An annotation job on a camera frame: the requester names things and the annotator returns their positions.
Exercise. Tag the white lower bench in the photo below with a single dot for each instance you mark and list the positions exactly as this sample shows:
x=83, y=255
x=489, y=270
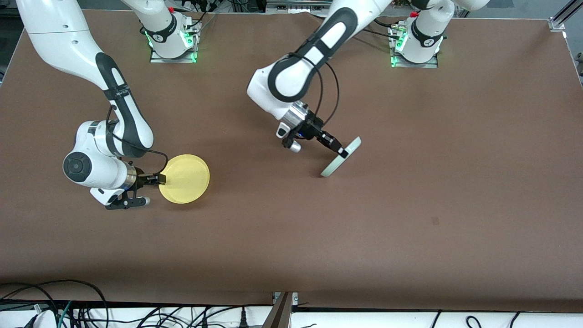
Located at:
x=364, y=321

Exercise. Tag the small metal edge bracket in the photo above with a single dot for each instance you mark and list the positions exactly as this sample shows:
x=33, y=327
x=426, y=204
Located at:
x=295, y=298

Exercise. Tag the brown table cover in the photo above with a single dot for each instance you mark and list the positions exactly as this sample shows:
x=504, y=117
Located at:
x=291, y=255

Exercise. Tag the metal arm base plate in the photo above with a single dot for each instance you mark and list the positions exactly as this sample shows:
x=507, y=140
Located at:
x=414, y=65
x=173, y=59

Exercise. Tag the pale green round plate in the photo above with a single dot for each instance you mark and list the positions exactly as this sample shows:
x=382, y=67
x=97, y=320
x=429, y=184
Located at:
x=334, y=165

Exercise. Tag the grey metal support beam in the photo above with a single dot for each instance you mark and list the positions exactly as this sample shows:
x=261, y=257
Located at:
x=278, y=316

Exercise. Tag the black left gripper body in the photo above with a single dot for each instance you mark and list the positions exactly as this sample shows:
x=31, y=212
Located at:
x=313, y=127

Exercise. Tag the yellow round plate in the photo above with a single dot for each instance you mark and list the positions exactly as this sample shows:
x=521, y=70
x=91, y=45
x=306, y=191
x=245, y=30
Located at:
x=187, y=178

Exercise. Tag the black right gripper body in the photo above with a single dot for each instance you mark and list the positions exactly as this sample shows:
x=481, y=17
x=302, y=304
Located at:
x=142, y=181

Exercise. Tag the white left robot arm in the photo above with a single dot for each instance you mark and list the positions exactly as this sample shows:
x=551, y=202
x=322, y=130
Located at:
x=291, y=79

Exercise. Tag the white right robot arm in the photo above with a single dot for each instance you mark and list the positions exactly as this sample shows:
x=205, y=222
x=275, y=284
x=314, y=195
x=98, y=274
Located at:
x=63, y=41

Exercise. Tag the aluminium corner extrusion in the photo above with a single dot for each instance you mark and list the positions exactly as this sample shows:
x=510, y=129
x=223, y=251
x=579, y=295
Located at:
x=562, y=16

